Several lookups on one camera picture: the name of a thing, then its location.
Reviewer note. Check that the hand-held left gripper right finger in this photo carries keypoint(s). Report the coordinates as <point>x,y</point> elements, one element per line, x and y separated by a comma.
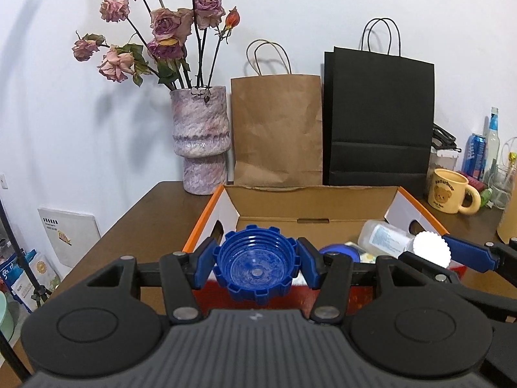
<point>309,264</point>

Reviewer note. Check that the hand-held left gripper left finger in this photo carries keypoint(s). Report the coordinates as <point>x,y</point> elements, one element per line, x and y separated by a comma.
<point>205,264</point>

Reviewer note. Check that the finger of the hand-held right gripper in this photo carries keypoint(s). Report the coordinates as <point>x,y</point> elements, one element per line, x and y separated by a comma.
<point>466,252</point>
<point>428,264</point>

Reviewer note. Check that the white ribbed cap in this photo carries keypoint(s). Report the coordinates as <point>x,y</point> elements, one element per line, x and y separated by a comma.
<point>432,248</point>

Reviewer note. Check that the blue round lid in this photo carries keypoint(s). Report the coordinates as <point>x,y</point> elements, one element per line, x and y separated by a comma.
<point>343,252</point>

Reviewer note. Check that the blue toothed cap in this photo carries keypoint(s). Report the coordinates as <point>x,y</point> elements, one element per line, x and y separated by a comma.
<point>254,258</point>

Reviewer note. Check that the translucent plastic bottle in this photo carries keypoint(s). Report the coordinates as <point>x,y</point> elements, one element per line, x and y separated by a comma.
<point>383,236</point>

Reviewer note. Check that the red cardboard box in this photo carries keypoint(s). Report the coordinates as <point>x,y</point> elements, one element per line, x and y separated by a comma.
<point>307,206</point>

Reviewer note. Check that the yellow bear mug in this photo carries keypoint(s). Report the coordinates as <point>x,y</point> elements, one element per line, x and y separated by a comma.
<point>444,194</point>

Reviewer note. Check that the dark red small box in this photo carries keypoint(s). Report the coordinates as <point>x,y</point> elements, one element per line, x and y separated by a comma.
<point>478,185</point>

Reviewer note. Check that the clear drinking glass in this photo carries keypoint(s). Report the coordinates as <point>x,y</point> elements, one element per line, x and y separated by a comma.
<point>505,182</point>

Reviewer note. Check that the white storage box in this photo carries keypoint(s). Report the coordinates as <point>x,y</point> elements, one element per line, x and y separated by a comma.
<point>442,161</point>

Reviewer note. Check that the blue drink can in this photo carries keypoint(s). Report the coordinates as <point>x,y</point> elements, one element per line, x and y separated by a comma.
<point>473,155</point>

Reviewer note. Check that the clear glass bottle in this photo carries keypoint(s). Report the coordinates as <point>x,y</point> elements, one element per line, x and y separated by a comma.
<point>492,145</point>

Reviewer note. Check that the black plastic clips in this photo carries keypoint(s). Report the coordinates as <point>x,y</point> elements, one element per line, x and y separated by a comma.
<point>444,137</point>

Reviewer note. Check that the pink marbled vase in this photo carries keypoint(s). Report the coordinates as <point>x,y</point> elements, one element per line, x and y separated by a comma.
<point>200,137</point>

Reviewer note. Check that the brown paper bag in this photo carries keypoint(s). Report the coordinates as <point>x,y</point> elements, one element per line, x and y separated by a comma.
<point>278,129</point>

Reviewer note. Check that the black paper bag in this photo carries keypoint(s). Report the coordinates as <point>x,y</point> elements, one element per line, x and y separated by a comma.
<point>379,129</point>

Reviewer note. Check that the blue white packet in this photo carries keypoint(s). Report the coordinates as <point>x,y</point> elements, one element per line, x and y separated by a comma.
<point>36,279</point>

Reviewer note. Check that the pale green container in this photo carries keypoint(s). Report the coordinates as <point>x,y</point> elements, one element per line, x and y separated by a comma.
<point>5,319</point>

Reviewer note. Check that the dried pink roses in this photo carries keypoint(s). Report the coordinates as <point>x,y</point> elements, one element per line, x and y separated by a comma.
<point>165,24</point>

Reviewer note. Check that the white package against wall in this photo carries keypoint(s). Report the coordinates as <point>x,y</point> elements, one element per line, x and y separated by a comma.
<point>72,236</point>

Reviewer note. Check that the white wall socket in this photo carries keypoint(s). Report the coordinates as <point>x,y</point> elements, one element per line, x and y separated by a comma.
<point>3,181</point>

